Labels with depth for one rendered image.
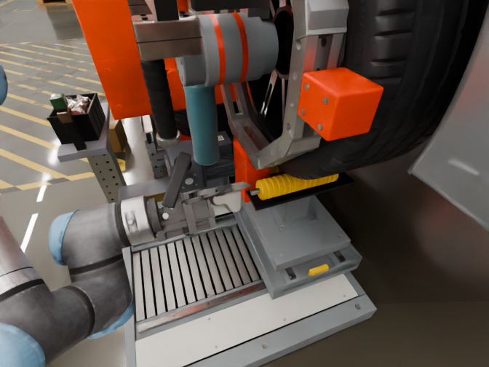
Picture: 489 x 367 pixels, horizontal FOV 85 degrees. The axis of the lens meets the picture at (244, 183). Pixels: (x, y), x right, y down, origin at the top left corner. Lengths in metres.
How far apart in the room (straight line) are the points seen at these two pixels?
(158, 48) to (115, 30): 0.64
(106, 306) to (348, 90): 0.50
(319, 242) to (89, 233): 0.75
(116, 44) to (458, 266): 1.59
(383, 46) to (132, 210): 0.47
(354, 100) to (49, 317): 0.50
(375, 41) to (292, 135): 0.18
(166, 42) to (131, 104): 0.72
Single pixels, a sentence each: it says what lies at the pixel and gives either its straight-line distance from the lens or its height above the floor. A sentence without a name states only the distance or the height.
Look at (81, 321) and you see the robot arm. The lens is 0.51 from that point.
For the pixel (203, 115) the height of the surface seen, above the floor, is 0.66.
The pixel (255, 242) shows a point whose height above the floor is 0.15.
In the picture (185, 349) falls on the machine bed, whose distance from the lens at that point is 1.00.
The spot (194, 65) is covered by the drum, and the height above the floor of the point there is 0.84.
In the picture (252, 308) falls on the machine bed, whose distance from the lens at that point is 1.03.
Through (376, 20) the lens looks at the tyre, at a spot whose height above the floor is 0.95.
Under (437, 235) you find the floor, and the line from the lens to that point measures 1.58.
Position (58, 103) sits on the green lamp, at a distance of 1.09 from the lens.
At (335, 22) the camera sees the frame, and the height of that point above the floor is 0.95.
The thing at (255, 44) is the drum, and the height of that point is 0.87.
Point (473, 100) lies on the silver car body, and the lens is 0.44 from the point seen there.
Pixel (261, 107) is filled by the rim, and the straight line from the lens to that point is 0.89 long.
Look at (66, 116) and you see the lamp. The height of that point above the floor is 0.60.
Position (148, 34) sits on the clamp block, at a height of 0.93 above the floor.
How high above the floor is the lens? 1.02
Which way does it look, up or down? 41 degrees down
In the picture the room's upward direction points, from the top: straight up
